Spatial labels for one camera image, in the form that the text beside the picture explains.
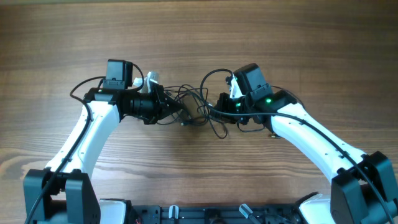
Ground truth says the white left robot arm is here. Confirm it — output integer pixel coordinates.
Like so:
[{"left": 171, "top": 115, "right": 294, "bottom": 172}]
[{"left": 23, "top": 84, "right": 184, "bottom": 223}]

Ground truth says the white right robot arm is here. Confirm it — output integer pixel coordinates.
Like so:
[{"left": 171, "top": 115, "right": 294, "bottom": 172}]
[{"left": 208, "top": 91, "right": 397, "bottom": 223}]

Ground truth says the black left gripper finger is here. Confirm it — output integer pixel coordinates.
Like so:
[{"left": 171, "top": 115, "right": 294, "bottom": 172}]
[
  {"left": 155, "top": 107, "right": 181, "bottom": 123},
  {"left": 161, "top": 93, "right": 186, "bottom": 111}
]

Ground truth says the black USB cable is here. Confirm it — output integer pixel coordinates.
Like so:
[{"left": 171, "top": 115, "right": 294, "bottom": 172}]
[{"left": 269, "top": 85, "right": 307, "bottom": 139}]

